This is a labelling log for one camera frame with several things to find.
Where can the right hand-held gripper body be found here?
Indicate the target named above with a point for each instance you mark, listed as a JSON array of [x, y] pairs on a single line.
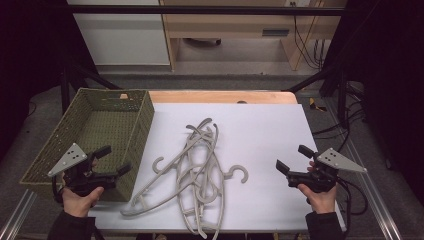
[[316, 178]]

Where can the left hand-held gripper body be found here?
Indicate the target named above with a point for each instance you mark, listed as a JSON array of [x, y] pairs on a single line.
[[80, 180]]

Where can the green woven basket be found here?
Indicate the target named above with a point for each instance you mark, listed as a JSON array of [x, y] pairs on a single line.
[[110, 126]]

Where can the grey plastic clothes hanger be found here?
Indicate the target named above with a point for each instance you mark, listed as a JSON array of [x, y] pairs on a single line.
[[197, 130], [154, 166], [200, 197], [238, 167]]

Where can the person's left hand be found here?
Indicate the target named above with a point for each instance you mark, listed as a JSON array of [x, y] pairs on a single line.
[[78, 203]]

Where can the person's right hand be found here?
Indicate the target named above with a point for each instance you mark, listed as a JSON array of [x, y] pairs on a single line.
[[320, 201]]

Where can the white table mat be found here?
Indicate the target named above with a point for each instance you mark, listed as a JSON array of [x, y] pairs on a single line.
[[266, 140]]

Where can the yellow and black floor object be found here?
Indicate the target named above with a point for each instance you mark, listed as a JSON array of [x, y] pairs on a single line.
[[315, 106]]

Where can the black metal stand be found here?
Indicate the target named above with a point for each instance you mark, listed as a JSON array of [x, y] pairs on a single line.
[[341, 96], [66, 86]]

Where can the black curtain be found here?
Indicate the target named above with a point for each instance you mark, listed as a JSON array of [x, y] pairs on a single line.
[[30, 50], [390, 83]]

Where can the white cabinet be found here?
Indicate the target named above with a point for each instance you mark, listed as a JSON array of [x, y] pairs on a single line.
[[123, 40]]

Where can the light wooden desk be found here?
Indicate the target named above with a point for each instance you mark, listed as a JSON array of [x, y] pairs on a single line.
[[233, 25]]

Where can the aluminium rail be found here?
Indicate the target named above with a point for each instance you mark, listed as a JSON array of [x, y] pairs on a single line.
[[373, 196], [16, 216]]

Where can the black horizontal frame bar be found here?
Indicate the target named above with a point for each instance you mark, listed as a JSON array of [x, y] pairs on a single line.
[[200, 10]]

